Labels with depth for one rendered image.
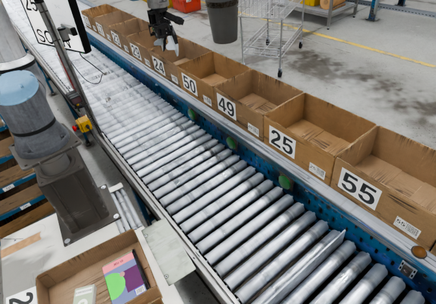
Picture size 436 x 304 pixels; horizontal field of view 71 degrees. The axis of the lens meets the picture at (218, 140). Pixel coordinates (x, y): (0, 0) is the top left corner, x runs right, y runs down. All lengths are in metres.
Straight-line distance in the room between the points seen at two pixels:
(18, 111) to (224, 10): 3.96
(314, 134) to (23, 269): 1.44
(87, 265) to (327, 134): 1.24
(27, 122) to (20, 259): 0.66
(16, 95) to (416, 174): 1.52
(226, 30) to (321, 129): 3.54
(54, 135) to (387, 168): 1.35
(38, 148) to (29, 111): 0.14
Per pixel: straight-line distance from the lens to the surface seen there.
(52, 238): 1.62
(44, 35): 2.21
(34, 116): 1.23
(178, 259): 1.32
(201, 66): 2.12
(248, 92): 1.90
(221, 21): 4.90
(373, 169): 1.47
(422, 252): 1.24
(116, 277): 1.33
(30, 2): 2.18
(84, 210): 1.49
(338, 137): 1.61
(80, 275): 1.43
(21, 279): 1.57
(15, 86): 1.20
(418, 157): 1.44
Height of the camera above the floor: 1.88
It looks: 39 degrees down
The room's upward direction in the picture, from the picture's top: 8 degrees counter-clockwise
